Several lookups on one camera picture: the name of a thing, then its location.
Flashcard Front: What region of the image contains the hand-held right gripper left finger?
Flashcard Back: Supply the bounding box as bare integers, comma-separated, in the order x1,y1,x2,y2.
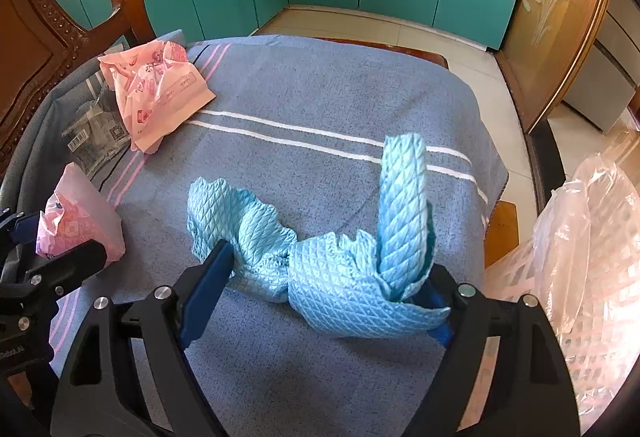
50,239,236,437

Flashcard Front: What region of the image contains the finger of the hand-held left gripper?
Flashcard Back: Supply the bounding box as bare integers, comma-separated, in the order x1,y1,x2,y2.
0,209,43,262
24,239,109,302

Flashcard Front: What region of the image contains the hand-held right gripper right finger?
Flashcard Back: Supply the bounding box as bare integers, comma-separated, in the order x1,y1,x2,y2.
402,264,583,437

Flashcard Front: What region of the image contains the small pink plastic packet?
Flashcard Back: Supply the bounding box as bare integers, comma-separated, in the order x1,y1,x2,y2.
36,163,126,268

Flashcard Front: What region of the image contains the light blue quilted cloth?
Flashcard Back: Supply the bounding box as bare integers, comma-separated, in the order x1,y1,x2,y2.
186,133,451,338

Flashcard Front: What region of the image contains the clear barcode plastic packaging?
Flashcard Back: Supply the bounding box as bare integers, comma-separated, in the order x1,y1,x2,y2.
61,72,133,178

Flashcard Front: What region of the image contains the clear plastic liner bag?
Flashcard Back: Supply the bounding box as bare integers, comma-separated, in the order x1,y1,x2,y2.
532,157,640,333

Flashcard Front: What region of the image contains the large pink plastic packet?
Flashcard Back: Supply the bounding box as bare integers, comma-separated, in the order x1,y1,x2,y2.
97,39,217,154

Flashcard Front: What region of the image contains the black door sill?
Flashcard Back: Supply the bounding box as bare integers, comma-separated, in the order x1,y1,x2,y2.
525,122,566,218

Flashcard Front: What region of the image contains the blue-grey striped blanket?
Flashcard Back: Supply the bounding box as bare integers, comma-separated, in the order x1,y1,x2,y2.
0,29,510,437

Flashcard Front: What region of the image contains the carved wooden chair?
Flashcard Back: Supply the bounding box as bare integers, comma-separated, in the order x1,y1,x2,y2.
0,0,156,172

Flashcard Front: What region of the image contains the wooden framed glass door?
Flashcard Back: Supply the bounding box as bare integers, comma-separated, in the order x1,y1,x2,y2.
495,0,616,132

